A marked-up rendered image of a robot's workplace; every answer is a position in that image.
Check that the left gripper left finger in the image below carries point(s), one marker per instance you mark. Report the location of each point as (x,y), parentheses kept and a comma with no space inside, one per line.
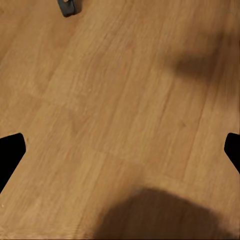
(12,150)

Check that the swivel chair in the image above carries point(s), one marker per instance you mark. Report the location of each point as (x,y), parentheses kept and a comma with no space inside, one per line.
(67,6)

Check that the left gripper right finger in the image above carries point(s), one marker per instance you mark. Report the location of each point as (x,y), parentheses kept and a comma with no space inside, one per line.
(232,149)

